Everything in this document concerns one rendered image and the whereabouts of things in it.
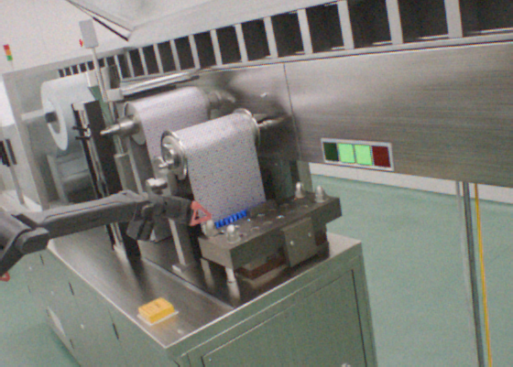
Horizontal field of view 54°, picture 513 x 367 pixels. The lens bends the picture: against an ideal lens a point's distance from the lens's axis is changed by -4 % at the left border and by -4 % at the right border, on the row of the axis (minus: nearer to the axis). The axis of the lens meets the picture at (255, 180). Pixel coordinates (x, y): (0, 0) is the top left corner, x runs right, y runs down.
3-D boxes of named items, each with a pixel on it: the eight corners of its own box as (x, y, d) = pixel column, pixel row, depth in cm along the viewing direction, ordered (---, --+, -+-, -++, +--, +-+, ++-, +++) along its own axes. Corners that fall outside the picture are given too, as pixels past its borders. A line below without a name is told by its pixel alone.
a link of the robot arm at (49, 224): (23, 233, 95) (-12, 210, 99) (18, 260, 96) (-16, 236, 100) (158, 201, 133) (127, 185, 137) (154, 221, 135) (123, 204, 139)
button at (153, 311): (140, 316, 135) (137, 307, 134) (163, 304, 139) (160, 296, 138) (151, 324, 129) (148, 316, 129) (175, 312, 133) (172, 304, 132)
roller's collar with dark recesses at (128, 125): (116, 138, 168) (112, 119, 166) (133, 133, 171) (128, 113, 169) (124, 138, 163) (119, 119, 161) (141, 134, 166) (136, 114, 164)
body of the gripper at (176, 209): (188, 224, 142) (164, 220, 137) (170, 218, 150) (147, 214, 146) (193, 201, 142) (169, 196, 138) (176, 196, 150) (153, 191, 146)
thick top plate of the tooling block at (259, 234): (202, 256, 147) (197, 236, 145) (307, 208, 168) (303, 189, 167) (234, 270, 134) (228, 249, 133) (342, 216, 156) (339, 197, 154)
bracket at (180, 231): (172, 269, 160) (147, 175, 152) (190, 261, 163) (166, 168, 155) (180, 274, 156) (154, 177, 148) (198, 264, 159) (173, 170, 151)
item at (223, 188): (202, 232, 151) (188, 171, 146) (266, 204, 164) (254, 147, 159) (203, 232, 151) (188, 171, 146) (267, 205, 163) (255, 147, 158)
